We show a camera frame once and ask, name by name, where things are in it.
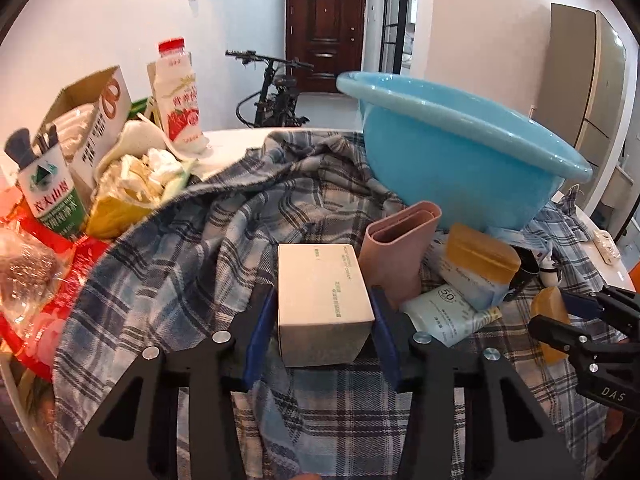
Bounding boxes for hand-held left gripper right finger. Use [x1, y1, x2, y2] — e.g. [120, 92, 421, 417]
[370, 286, 584, 480]

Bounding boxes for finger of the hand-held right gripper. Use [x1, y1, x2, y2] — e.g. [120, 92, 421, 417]
[559, 284, 640, 334]
[528, 313, 602, 362]

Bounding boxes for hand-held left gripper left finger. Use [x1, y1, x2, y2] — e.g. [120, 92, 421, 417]
[57, 287, 279, 480]

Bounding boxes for amber soap box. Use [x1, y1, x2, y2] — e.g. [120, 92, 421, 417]
[529, 285, 571, 366]
[444, 223, 522, 283]

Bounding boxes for white cardboard box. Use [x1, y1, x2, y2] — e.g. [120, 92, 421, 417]
[277, 243, 376, 369]

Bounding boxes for light blue plastic basin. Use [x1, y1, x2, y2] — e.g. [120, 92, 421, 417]
[336, 71, 594, 234]

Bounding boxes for small white bottle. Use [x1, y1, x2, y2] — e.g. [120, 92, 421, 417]
[537, 252, 564, 287]

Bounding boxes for white tissue packet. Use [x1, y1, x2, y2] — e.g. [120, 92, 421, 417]
[591, 229, 624, 264]

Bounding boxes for light blue sunscreen tube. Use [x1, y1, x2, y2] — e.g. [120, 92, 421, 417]
[399, 282, 503, 347]

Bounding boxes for small black box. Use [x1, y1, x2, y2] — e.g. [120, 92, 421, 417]
[501, 244, 542, 304]

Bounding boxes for pink plastic holder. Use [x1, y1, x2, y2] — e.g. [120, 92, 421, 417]
[359, 201, 444, 312]

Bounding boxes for blue plaid shirt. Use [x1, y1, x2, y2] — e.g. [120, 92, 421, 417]
[52, 127, 610, 480]

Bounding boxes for yellow bag with crumpled tissue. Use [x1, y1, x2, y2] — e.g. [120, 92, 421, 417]
[84, 119, 202, 239]

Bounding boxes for beige refrigerator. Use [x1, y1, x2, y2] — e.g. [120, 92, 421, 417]
[537, 2, 629, 173]

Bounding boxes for red snack bags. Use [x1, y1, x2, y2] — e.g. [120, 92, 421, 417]
[0, 195, 118, 366]

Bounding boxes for black bicycle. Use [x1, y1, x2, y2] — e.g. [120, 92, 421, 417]
[224, 49, 315, 129]

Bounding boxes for white milk bottle red cap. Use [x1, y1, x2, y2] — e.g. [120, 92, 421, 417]
[147, 36, 210, 157]

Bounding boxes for green label bottle with brushes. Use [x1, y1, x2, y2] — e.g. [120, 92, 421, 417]
[3, 127, 87, 241]

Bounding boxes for open brown cardboard box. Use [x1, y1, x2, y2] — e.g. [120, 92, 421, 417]
[38, 64, 134, 187]

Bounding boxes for dark red entrance door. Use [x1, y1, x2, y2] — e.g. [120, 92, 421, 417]
[285, 0, 369, 94]

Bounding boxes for black framed glass door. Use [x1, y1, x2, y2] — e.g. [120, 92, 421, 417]
[378, 0, 421, 77]

